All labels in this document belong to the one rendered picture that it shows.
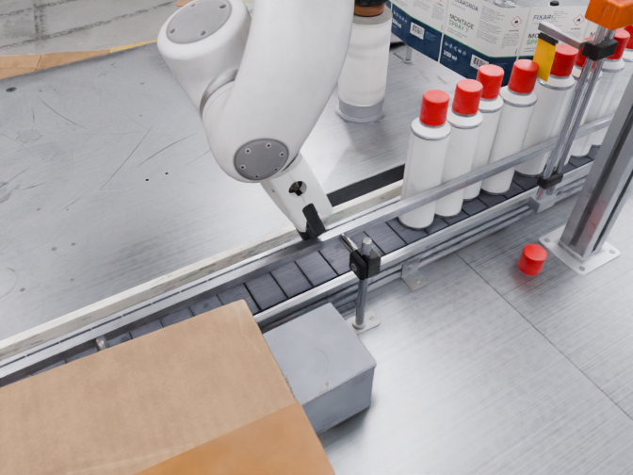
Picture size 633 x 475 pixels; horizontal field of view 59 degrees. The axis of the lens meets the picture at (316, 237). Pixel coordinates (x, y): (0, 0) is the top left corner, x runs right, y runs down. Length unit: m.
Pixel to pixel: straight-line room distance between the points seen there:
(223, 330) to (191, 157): 0.67
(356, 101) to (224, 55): 0.54
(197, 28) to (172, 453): 0.33
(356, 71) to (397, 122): 0.13
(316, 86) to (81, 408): 0.28
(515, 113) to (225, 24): 0.46
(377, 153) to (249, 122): 0.53
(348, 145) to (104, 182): 0.43
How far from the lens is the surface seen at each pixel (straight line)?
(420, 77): 1.18
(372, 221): 0.71
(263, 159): 0.46
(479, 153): 0.83
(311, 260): 0.76
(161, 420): 0.37
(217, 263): 0.73
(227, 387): 0.37
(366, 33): 0.94
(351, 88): 0.99
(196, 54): 0.48
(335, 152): 0.95
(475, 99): 0.74
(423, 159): 0.74
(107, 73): 1.36
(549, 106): 0.89
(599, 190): 0.86
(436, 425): 0.70
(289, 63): 0.43
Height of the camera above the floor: 1.44
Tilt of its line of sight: 45 degrees down
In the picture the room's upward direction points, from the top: straight up
